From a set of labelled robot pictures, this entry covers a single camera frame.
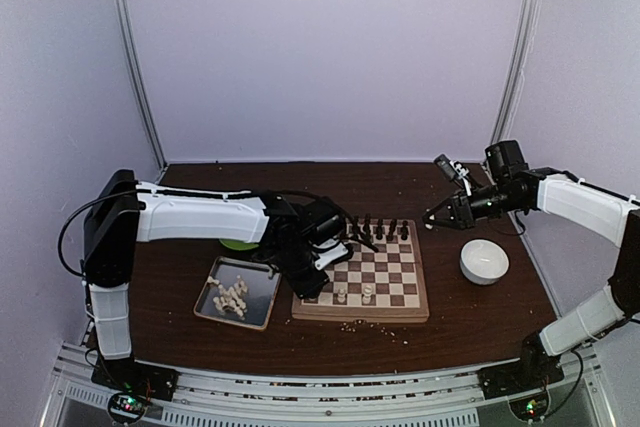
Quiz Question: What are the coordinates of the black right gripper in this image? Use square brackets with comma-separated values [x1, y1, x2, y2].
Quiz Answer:
[423, 182, 523, 230]

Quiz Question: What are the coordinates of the metal tray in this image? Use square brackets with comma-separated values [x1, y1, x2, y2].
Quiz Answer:
[193, 257, 280, 331]

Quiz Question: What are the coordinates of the white chess king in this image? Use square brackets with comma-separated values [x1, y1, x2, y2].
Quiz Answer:
[361, 284, 375, 306]

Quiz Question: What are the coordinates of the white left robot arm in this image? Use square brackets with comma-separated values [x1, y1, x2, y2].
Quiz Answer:
[57, 169, 353, 393]

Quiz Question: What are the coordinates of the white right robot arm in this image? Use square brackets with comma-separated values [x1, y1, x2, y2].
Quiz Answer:
[422, 140, 639, 389]

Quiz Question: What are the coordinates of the black chess pieces row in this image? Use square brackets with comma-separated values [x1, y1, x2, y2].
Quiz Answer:
[348, 214, 413, 244]

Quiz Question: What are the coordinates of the wooden chess board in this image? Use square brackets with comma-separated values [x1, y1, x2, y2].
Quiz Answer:
[291, 220, 430, 324]

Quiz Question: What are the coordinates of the white chess pieces pile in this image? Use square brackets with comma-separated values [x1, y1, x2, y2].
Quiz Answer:
[207, 275, 249, 320]

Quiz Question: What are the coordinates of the white bowl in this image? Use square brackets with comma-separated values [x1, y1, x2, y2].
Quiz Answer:
[459, 239, 510, 286]

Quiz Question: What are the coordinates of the green plate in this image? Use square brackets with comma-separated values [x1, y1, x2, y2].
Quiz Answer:
[219, 239, 259, 252]

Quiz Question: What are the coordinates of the aluminium frame post right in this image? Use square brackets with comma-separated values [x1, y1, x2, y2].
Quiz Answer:
[490, 0, 540, 144]

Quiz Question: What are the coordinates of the aluminium frame post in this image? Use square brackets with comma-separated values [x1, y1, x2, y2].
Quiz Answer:
[114, 0, 168, 171]
[490, 0, 540, 144]

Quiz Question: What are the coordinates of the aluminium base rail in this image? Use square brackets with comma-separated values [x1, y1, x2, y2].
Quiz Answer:
[36, 344, 620, 426]

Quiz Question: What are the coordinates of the aluminium frame post left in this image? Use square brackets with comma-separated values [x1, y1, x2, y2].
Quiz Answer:
[114, 0, 168, 171]

